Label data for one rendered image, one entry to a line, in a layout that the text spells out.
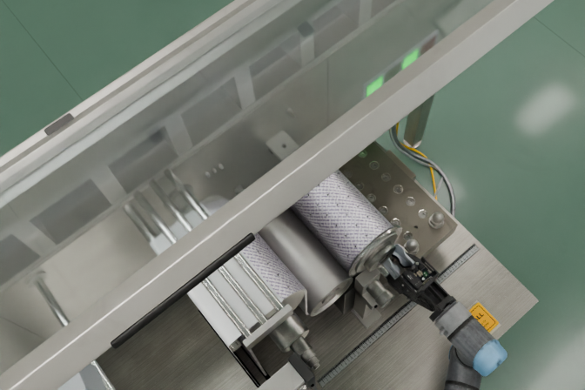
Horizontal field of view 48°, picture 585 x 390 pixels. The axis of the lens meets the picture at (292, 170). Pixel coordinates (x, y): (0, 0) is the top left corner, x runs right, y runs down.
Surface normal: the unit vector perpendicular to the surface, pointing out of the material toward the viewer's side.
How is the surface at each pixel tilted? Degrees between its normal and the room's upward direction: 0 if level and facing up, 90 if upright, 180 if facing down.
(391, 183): 0
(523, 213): 0
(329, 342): 0
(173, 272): 53
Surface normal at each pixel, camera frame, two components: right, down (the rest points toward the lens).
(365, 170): -0.05, -0.43
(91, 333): 0.47, 0.29
